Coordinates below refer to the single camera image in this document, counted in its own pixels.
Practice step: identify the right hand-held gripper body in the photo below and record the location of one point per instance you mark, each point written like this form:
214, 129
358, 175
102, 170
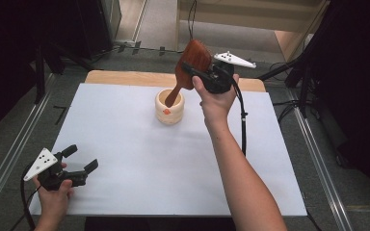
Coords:
220, 78

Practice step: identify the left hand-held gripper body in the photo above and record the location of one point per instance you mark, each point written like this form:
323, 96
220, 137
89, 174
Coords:
43, 163

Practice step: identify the wooden scoop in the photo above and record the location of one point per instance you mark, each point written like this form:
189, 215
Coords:
192, 61

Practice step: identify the cream ceramic cup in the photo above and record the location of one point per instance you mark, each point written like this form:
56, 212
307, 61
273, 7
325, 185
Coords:
169, 114

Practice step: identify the person's right hand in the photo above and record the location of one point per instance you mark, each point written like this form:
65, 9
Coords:
216, 102

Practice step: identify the person's left hand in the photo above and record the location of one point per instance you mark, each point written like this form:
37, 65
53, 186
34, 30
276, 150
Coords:
54, 202

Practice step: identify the white board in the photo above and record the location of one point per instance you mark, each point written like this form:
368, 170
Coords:
135, 166

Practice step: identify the light wooden furniture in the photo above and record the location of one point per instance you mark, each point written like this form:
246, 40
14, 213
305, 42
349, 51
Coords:
269, 16

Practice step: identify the black metal stand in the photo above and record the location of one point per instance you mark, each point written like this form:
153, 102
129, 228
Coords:
305, 86
39, 73

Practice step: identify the black cabinet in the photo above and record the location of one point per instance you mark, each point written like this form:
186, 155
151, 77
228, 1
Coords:
93, 25

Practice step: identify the metal floor rail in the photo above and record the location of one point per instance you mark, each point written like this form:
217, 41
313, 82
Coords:
321, 160
13, 154

